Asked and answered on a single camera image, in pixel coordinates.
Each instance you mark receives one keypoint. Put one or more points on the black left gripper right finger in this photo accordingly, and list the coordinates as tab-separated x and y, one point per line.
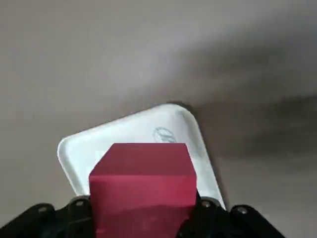
223	223

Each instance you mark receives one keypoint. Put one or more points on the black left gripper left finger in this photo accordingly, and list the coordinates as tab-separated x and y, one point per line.
49	223

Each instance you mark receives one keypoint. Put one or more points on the red foam block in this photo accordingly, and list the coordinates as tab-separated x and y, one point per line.
143	183

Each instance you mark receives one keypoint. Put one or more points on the cream tray with rabbit print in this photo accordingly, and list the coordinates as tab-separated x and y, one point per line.
138	129

